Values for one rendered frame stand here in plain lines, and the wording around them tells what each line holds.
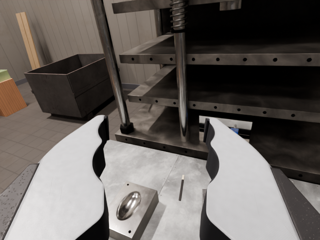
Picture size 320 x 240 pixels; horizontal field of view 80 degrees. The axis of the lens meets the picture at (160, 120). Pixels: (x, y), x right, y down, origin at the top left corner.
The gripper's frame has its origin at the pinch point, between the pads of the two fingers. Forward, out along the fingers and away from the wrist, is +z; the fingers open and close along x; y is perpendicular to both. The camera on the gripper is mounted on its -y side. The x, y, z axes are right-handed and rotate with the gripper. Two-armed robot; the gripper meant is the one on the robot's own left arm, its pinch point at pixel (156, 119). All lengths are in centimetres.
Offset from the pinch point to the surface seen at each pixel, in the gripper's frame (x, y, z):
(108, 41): -26, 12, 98
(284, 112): 58, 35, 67
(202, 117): 26, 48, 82
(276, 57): 48, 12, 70
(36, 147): -164, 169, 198
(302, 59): 57, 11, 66
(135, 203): -8, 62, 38
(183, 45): 11, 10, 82
